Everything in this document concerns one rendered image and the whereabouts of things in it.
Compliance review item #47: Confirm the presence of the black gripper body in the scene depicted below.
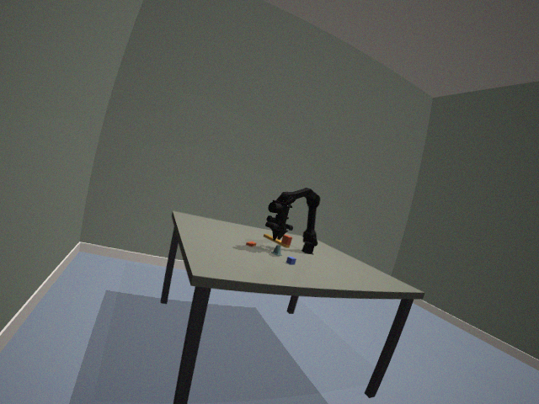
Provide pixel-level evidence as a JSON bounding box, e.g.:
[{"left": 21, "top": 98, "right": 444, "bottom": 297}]
[{"left": 265, "top": 214, "right": 293, "bottom": 231}]

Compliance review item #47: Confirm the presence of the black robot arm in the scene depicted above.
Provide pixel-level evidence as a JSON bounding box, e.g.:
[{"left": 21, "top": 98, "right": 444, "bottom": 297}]
[{"left": 268, "top": 188, "right": 320, "bottom": 255}]

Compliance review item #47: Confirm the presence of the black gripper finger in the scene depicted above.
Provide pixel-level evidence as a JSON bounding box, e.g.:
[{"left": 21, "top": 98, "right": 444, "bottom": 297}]
[
  {"left": 270, "top": 228, "right": 280, "bottom": 241},
  {"left": 277, "top": 228, "right": 288, "bottom": 240}
]

